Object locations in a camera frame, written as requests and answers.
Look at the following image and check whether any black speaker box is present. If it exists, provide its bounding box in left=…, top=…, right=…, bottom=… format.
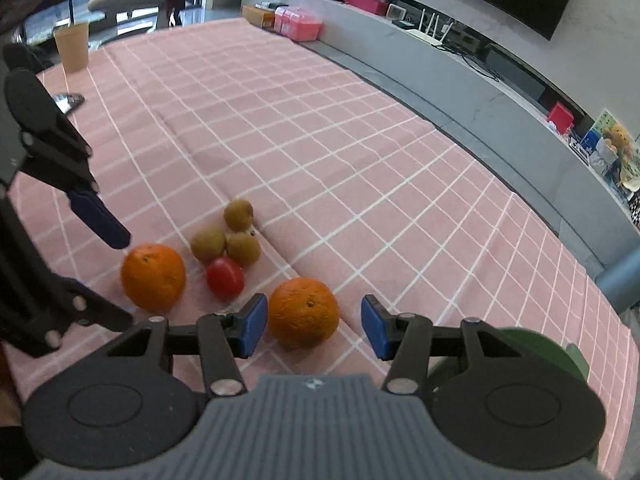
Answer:
left=485, top=45, right=546, bottom=103

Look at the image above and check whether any white router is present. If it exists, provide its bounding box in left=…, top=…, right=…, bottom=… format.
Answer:
left=405, top=10, right=453, bottom=41

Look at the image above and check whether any grey stone tv console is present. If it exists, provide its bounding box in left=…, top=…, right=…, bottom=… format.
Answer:
left=241, top=0, right=640, bottom=281

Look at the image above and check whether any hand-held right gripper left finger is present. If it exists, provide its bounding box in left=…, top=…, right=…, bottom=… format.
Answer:
left=106, top=294, right=269, bottom=397

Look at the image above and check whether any pink checked tablecloth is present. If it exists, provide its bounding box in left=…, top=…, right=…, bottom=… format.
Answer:
left=10, top=17, right=633, bottom=480

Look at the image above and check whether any grey-blue round seat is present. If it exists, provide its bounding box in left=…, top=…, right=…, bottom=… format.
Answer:
left=597, top=247, right=640, bottom=321

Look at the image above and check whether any orange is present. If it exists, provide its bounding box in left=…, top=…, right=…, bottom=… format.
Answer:
left=268, top=277, right=340, bottom=349
left=120, top=243, right=187, bottom=312

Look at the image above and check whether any orange cardboard box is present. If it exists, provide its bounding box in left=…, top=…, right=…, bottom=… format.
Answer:
left=242, top=5, right=277, bottom=30

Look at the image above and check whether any green plate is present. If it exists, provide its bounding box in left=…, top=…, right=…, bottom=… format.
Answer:
left=427, top=327, right=591, bottom=396

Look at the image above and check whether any small brown kiwi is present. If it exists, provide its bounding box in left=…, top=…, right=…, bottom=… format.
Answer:
left=226, top=230, right=262, bottom=267
left=223, top=199, right=255, bottom=232
left=190, top=228, right=227, bottom=263

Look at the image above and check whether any red box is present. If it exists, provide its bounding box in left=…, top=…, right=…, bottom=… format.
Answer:
left=546, top=101, right=575, bottom=133

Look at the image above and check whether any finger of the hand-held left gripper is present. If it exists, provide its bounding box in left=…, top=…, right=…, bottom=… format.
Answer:
left=5, top=67, right=132, bottom=250
left=5, top=260, right=135, bottom=358

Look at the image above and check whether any colourful printed picture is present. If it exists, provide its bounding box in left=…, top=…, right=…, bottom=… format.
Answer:
left=582, top=108, right=640, bottom=196

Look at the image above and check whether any beige paper cup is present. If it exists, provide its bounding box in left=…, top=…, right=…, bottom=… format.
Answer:
left=52, top=21, right=92, bottom=74

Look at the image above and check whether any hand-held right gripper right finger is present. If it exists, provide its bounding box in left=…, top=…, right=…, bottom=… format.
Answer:
left=361, top=294, right=533, bottom=396

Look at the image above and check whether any red tomato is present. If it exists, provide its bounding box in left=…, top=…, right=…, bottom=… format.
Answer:
left=206, top=256, right=246, bottom=301

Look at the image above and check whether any magenta flat box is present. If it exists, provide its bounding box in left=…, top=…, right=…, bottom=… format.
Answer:
left=346, top=0, right=390, bottom=16

